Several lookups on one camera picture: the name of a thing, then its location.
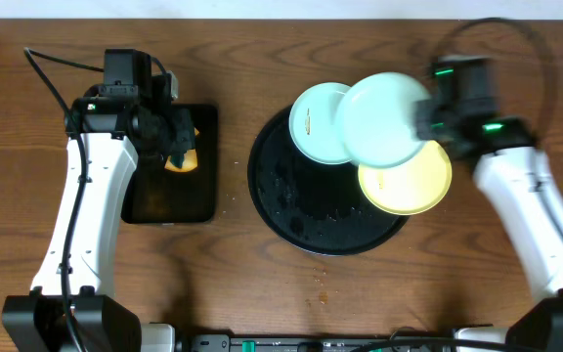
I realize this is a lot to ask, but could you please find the green and yellow sponge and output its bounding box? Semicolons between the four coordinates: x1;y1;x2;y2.
164;127;199;173

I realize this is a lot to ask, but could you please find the light blue plate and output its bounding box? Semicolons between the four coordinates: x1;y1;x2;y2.
288;82;351;165
334;72;429;168

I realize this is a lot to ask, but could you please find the yellow plate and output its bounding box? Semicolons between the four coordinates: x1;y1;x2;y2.
358;141;453;216

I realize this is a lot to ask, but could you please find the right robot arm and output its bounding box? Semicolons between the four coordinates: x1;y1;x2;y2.
415;56;563;351

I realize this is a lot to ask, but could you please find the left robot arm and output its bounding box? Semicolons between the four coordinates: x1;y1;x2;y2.
2;49;197;351

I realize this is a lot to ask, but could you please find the black rectangular tray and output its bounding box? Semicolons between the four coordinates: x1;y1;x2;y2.
121;104;219;224

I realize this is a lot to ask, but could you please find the round black tray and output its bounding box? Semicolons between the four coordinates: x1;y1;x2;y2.
247;107;408;256

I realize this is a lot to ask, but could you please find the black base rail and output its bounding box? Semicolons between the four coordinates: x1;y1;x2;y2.
191;332;458;352

